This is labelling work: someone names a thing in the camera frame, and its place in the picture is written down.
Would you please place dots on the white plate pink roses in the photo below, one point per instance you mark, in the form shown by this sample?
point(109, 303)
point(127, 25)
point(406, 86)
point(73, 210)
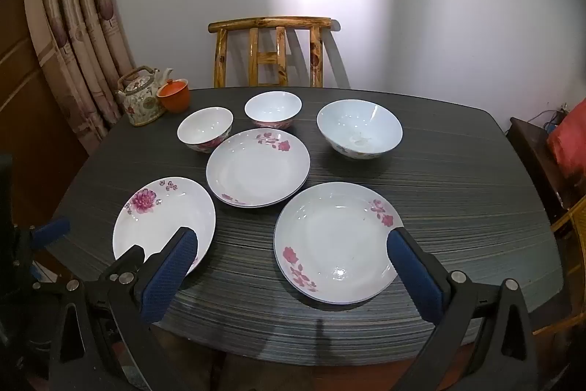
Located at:
point(334, 242)

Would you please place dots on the large white bowl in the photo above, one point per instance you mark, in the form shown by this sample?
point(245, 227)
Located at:
point(360, 130)

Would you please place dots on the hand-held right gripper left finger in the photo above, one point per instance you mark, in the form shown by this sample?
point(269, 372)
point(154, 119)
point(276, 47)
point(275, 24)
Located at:
point(168, 279)

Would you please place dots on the small white floral bowl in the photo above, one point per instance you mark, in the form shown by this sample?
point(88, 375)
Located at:
point(203, 126)

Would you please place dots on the dark wooden cabinet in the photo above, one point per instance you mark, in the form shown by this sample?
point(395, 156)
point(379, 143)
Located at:
point(531, 162)

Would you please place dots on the yellow wooden chair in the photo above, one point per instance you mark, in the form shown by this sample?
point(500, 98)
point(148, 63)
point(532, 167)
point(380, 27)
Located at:
point(574, 230)

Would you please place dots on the floral ceramic teapot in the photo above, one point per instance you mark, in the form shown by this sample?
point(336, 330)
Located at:
point(139, 103)

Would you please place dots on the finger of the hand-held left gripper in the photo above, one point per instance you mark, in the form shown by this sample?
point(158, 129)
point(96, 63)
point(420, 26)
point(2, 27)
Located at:
point(51, 231)

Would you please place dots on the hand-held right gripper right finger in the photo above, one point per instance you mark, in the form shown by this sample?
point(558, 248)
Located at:
point(417, 279)

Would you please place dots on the red cushion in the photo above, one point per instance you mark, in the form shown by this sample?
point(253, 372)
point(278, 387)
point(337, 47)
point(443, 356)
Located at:
point(570, 143)

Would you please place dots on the brown wooden door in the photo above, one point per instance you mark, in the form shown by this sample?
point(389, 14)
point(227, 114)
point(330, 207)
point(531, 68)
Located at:
point(27, 107)

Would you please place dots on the white plate large pink flower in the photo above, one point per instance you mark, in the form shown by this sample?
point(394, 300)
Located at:
point(155, 219)

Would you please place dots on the beige patterned curtain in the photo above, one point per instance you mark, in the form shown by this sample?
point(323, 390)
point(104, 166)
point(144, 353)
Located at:
point(78, 29)

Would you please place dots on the white plate small pink flowers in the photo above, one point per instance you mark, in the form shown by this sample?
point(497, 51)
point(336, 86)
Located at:
point(257, 169)

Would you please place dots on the small white red-sided bowl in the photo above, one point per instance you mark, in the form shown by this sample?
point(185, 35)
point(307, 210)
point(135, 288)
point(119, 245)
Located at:
point(273, 107)

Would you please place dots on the orange lidded cup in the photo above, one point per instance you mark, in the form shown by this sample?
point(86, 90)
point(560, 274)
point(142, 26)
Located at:
point(174, 100)

